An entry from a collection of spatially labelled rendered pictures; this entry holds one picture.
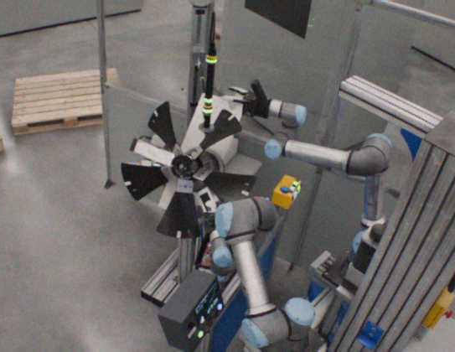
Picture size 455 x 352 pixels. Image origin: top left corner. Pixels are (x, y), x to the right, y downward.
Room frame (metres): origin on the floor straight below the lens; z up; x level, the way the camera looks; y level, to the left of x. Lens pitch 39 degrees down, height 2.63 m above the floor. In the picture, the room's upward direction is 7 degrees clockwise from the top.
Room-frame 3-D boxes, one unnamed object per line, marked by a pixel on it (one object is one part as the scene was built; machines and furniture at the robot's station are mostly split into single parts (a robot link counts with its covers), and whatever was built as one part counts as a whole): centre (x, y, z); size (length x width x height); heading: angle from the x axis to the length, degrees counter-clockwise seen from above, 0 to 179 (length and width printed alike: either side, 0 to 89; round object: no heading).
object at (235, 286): (1.55, -0.17, 0.82); 0.90 x 0.04 x 0.08; 156
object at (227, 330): (1.55, -0.17, 0.45); 0.82 x 0.02 x 0.66; 156
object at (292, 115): (1.70, -0.24, 1.64); 0.11 x 0.08 x 0.09; 76
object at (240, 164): (2.34, 0.01, 0.85); 0.36 x 0.24 x 0.03; 66
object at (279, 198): (1.91, -0.33, 1.02); 0.16 x 0.10 x 0.11; 156
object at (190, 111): (2.49, 0.26, 0.90); 0.08 x 0.06 x 1.80; 101
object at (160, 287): (2.02, 0.17, 0.04); 0.62 x 0.45 x 0.08; 156
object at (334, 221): (2.44, -0.17, 0.50); 2.59 x 0.03 x 0.91; 66
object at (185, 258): (1.94, 0.20, 0.46); 0.09 x 0.05 x 0.91; 66
